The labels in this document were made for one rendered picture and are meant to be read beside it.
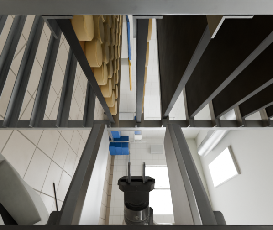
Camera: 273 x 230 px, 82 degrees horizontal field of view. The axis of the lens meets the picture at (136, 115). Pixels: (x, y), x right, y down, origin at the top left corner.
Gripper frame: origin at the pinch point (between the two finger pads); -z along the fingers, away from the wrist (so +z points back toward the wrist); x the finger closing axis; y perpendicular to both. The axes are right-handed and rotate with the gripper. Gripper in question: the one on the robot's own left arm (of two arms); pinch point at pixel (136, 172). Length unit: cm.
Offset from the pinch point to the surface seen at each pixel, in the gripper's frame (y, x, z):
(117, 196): -473, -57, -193
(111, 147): -366, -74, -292
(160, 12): 5.9, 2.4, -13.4
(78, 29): 3.2, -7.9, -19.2
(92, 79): -5.6, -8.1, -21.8
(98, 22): 2.6, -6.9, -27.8
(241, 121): -28, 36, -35
